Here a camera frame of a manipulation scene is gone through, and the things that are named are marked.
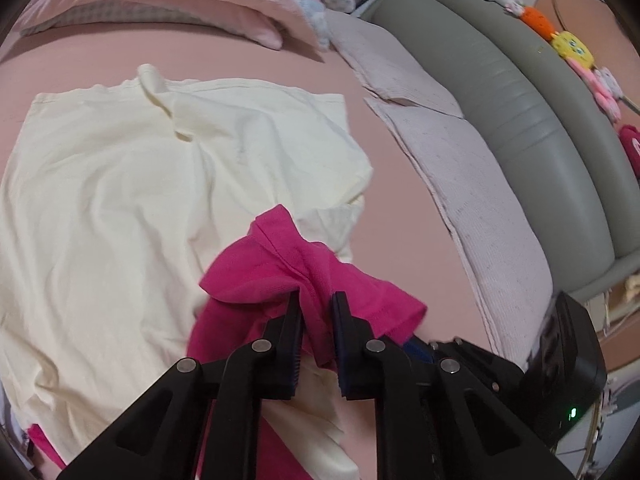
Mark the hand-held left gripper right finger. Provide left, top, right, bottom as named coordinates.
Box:
left=331, top=291, right=576, bottom=480

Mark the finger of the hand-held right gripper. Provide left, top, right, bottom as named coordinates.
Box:
left=402, top=339, right=436, bottom=366
left=430, top=337, right=526, bottom=401

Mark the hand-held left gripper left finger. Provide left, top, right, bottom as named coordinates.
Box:
left=56, top=291, right=306, bottom=480

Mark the magenta shirt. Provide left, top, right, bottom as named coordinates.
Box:
left=25, top=204, right=428, bottom=480

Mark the cream shirt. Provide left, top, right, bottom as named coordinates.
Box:
left=0, top=63, right=375, bottom=480

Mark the bed with pink sheet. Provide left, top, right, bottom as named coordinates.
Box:
left=0, top=10, right=506, bottom=480

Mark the magenta plush toy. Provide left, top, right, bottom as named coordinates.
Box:
left=617, top=122, right=640, bottom=176

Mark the grey padded headboard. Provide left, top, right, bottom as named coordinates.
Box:
left=357, top=0, right=640, bottom=301

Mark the pink plush toy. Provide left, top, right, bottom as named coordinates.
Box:
left=585, top=66, right=626, bottom=121

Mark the yellow plush toy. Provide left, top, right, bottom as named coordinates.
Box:
left=550, top=30, right=596, bottom=69

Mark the orange carrot plush toy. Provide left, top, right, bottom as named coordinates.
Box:
left=520, top=6, right=556, bottom=39

